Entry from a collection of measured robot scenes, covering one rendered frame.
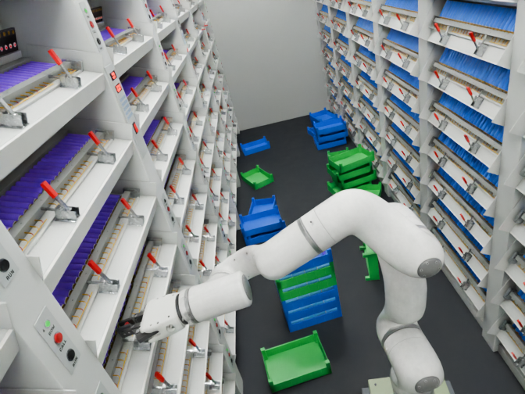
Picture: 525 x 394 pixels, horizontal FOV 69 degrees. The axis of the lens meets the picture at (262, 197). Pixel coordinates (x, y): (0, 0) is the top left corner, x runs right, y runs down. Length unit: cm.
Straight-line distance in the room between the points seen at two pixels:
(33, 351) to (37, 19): 82
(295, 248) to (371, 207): 18
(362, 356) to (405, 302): 109
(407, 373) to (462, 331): 109
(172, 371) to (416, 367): 68
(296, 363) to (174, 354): 93
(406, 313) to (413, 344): 13
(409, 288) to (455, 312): 129
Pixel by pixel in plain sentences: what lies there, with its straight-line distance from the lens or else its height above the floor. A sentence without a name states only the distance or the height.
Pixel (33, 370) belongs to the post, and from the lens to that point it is 72.
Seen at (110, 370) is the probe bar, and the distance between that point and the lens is 102.
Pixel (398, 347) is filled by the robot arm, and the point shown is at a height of 76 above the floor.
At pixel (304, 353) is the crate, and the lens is 211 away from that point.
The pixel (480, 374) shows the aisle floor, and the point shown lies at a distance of 207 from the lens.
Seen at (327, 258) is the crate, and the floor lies 43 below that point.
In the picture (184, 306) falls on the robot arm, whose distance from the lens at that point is 92.
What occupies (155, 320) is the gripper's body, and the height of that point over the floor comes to 107.
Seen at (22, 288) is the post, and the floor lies 138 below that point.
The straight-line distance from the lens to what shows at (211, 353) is 175.
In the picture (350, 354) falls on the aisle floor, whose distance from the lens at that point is 209.
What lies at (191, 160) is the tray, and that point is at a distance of 197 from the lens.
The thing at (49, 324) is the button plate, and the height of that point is 130.
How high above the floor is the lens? 169
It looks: 30 degrees down
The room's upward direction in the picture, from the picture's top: 15 degrees counter-clockwise
